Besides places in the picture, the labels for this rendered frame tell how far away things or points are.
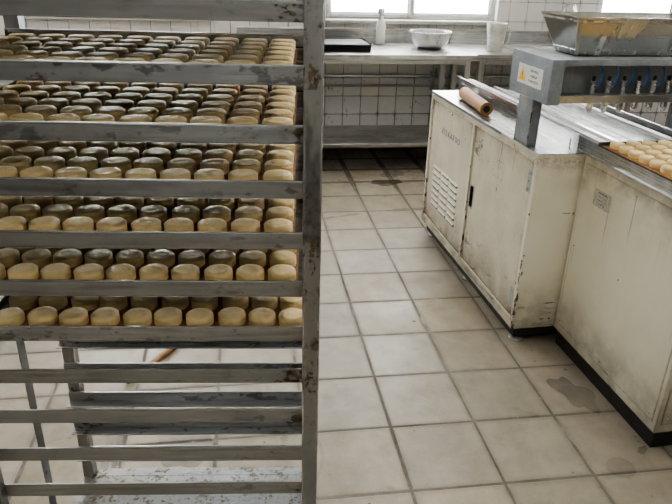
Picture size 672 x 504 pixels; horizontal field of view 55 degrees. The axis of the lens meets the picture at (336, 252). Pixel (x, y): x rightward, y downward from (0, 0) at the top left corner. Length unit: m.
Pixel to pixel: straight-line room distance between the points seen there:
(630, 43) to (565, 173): 0.51
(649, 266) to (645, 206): 0.20
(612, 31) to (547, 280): 0.97
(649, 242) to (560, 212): 0.47
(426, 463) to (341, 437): 0.30
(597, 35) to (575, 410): 1.35
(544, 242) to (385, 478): 1.14
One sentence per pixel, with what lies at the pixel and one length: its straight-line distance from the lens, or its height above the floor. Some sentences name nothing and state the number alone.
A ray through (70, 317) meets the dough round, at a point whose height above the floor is 0.88.
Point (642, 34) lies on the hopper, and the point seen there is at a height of 1.26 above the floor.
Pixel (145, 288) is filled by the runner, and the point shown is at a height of 0.96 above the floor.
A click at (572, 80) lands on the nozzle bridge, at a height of 1.09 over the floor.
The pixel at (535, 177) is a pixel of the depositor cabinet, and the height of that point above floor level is 0.75.
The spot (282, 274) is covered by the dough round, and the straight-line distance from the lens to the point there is 1.15.
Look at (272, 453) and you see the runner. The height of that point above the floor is 0.60.
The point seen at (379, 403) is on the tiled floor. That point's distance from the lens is 2.44.
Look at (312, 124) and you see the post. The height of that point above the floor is 1.25.
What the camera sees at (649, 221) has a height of 0.74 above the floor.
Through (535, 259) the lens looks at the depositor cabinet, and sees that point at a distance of 2.71.
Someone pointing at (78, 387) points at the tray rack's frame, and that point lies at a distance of 1.85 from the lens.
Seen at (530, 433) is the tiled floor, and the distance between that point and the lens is 2.43.
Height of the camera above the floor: 1.48
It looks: 24 degrees down
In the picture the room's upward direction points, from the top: 2 degrees clockwise
